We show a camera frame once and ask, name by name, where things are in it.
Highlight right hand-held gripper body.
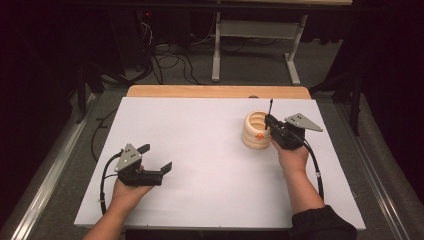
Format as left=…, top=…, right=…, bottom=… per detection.
left=270, top=112, right=324, bottom=151

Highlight person's left hand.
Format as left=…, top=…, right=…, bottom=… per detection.
left=110, top=164, right=155, bottom=214

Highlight dark metal stand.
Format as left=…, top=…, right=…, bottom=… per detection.
left=309, top=66, right=365, bottom=137
left=73, top=62, right=105, bottom=125

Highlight cream ringed brush holder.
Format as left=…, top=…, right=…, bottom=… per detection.
left=241, top=110, right=272, bottom=151

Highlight black makeup brush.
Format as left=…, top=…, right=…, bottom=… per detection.
left=264, top=98, right=275, bottom=131

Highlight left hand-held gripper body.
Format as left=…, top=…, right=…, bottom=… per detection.
left=114, top=143, right=165, bottom=187

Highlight wooden table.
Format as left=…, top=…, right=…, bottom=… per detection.
left=126, top=84, right=312, bottom=100

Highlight tangled black floor cables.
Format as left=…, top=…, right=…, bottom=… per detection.
left=133, top=13, right=203, bottom=86

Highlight person's right hand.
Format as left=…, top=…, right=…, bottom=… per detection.
left=270, top=136, right=310, bottom=175

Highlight aluminium floor rail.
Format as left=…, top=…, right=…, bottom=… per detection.
left=0, top=93, right=98, bottom=240
left=335, top=103, right=424, bottom=240

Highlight white metal desk frame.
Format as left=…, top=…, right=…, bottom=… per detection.
left=211, top=11, right=309, bottom=86

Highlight single black floor cable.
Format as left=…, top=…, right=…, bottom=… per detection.
left=90, top=108, right=118, bottom=163

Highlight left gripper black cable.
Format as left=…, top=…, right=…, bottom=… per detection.
left=99, top=150, right=125, bottom=216

